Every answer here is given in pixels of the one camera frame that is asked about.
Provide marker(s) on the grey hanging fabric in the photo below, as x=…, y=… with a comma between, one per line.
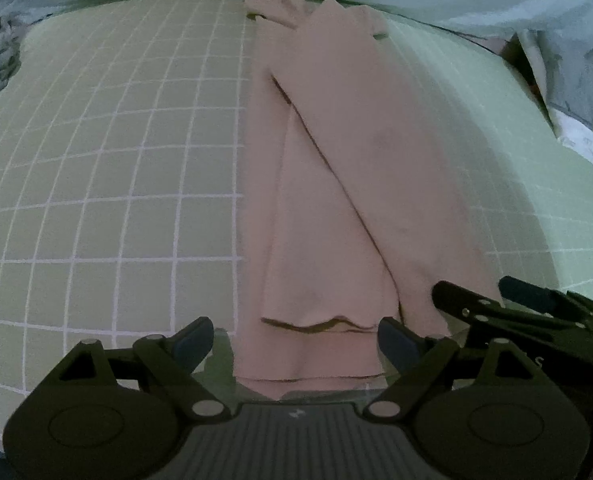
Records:
x=563, y=70

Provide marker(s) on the beige long sleeve shirt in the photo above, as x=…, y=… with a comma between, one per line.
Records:
x=351, y=210

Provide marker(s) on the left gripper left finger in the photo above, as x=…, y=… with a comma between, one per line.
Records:
x=168, y=364

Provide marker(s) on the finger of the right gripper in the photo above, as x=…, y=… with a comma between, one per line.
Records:
x=543, y=300
x=467, y=305

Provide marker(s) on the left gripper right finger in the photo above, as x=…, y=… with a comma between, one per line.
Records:
x=424, y=365

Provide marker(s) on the white crumpled cloth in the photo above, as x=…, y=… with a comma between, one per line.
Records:
x=572, y=134

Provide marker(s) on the green grid cutting mat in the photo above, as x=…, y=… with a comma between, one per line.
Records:
x=120, y=147

